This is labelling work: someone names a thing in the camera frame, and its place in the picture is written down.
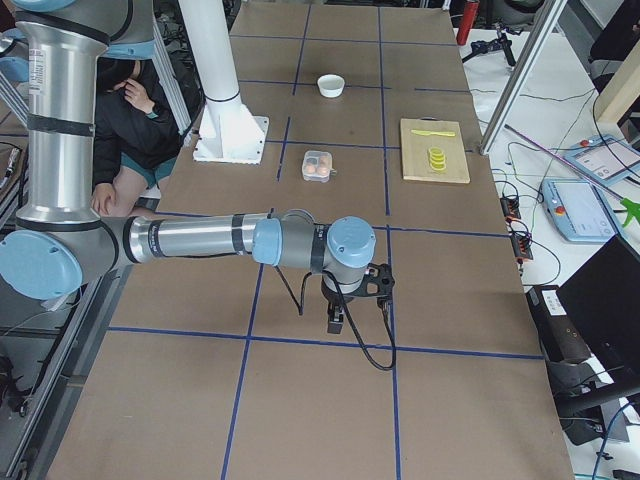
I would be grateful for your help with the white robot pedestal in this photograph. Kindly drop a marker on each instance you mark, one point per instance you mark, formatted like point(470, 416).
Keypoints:
point(228, 132)

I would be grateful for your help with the black tripod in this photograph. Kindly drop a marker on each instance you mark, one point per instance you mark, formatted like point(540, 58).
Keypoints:
point(500, 43)

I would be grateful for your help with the aluminium frame post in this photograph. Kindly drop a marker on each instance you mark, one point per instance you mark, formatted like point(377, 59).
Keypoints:
point(542, 28)

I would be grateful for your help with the clear plastic egg box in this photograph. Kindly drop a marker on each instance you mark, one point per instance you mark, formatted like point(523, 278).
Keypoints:
point(312, 157)

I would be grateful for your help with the bamboo cutting board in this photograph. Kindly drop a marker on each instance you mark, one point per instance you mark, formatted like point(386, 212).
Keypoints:
point(415, 156)

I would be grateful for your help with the teach pendant near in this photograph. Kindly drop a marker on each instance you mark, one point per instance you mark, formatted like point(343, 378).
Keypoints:
point(579, 211)

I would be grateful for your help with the red bottle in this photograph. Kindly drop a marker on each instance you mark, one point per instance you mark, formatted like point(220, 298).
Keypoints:
point(467, 21)

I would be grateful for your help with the seated person in black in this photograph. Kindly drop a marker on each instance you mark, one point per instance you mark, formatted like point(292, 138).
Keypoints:
point(136, 136)

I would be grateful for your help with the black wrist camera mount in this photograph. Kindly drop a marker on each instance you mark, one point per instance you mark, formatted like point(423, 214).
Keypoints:
point(378, 281)

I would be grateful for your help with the teach pendant far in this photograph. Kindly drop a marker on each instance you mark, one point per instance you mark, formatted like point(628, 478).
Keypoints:
point(606, 159)

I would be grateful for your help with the yellow plastic knife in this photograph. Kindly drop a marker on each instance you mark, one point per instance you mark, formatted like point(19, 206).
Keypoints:
point(433, 133)

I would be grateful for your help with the black computer box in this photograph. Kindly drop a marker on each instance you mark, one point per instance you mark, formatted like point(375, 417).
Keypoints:
point(589, 332)

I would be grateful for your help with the white bowl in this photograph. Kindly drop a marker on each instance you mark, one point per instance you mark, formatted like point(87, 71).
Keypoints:
point(331, 85)

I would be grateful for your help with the teach pendant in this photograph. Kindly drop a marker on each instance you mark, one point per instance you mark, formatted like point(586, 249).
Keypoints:
point(606, 159)
point(579, 211)

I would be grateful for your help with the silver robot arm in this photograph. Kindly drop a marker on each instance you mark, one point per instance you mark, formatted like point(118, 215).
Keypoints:
point(61, 242)

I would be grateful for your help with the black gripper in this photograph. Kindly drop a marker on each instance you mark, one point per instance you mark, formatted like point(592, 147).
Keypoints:
point(332, 296)

